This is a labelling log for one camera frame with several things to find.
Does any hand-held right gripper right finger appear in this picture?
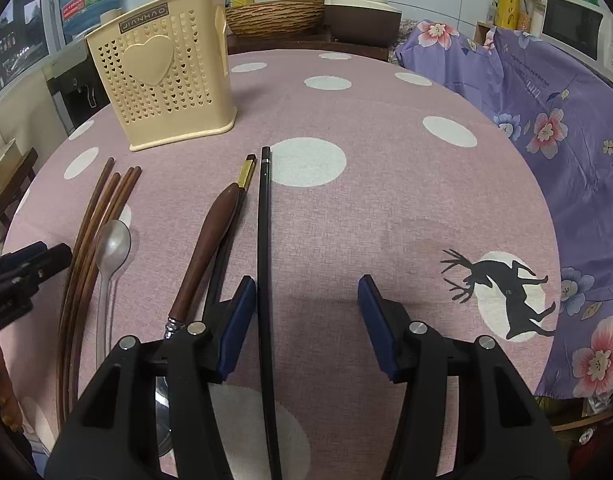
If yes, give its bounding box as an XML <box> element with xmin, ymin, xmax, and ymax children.
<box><xmin>357</xmin><ymin>274</ymin><xmax>572</xmax><ymax>480</ymax></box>

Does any brown and cream rice cooker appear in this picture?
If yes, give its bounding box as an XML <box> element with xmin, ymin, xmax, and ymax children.
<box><xmin>322</xmin><ymin>0</ymin><xmax>403</xmax><ymax>48</ymax></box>

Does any black chopstick with gold band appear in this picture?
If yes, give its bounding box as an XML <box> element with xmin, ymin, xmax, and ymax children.
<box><xmin>201</xmin><ymin>153</ymin><xmax>258</xmax><ymax>323</ymax></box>

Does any cardboard box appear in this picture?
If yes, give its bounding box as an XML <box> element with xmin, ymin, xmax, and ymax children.
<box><xmin>476</xmin><ymin>22</ymin><xmax>497</xmax><ymax>53</ymax></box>

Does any wooden-handled metal spoon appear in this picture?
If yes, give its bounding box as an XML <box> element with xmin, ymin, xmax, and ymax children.
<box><xmin>154</xmin><ymin>181</ymin><xmax>238</xmax><ymax>458</ymax></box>

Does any translucent plastic spoon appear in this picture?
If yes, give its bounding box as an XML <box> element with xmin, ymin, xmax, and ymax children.
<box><xmin>95</xmin><ymin>219</ymin><xmax>133</xmax><ymax>368</ymax></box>

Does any black appliance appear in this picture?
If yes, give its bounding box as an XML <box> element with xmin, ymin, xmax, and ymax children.
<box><xmin>46</xmin><ymin>57</ymin><xmax>110</xmax><ymax>136</ymax></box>

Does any white microwave oven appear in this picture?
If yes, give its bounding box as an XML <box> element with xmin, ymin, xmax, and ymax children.
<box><xmin>540</xmin><ymin>0</ymin><xmax>613</xmax><ymax>86</ymax></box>

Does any wicker basket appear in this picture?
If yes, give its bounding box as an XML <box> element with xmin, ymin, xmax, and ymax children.
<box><xmin>225</xmin><ymin>0</ymin><xmax>327</xmax><ymax>37</ymax></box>

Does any purple floral cloth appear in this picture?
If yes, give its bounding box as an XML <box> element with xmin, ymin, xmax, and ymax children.
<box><xmin>393</xmin><ymin>19</ymin><xmax>613</xmax><ymax>401</ymax></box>

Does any brown wooden chopstick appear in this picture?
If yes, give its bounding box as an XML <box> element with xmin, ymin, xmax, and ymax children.
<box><xmin>65</xmin><ymin>167</ymin><xmax>134</xmax><ymax>426</ymax></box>
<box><xmin>56</xmin><ymin>157</ymin><xmax>116</xmax><ymax>426</ymax></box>
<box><xmin>60</xmin><ymin>172</ymin><xmax>122</xmax><ymax>431</ymax></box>
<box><xmin>69</xmin><ymin>166</ymin><xmax>142</xmax><ymax>411</ymax></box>

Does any person's left hand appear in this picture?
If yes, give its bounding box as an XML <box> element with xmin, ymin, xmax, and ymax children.
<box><xmin>0</xmin><ymin>340</ymin><xmax>24</xmax><ymax>433</ymax></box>

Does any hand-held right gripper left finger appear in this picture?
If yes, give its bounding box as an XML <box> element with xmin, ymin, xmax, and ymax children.
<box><xmin>45</xmin><ymin>275</ymin><xmax>257</xmax><ymax>480</ymax></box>

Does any dark wall poster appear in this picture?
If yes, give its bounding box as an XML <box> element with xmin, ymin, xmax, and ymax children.
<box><xmin>0</xmin><ymin>0</ymin><xmax>52</xmax><ymax>93</ymax></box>

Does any beige perforated utensil holder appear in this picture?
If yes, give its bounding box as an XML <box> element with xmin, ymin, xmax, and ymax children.
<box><xmin>85</xmin><ymin>0</ymin><xmax>238</xmax><ymax>153</ymax></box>

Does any pink polka dot tablecloth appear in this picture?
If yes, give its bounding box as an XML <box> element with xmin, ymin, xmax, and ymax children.
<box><xmin>0</xmin><ymin>49</ymin><xmax>562</xmax><ymax>480</ymax></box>

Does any colourful wall poster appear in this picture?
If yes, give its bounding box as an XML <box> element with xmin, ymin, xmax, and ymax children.
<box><xmin>59</xmin><ymin>0</ymin><xmax>122</xmax><ymax>43</ymax></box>

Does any glass jar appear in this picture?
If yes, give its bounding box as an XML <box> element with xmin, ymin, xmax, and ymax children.
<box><xmin>521</xmin><ymin>0</ymin><xmax>544</xmax><ymax>33</ymax></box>

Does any wooden chair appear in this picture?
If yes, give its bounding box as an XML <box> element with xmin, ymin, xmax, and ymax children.
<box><xmin>0</xmin><ymin>147</ymin><xmax>40</xmax><ymax>231</ymax></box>

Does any black chopstick with silver band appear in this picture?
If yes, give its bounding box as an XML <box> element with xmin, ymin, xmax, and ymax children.
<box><xmin>257</xmin><ymin>146</ymin><xmax>283</xmax><ymax>480</ymax></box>

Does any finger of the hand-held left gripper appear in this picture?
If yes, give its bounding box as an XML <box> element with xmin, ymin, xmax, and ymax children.
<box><xmin>0</xmin><ymin>243</ymin><xmax>73</xmax><ymax>306</ymax></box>
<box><xmin>0</xmin><ymin>241</ymin><xmax>50</xmax><ymax>281</ymax></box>

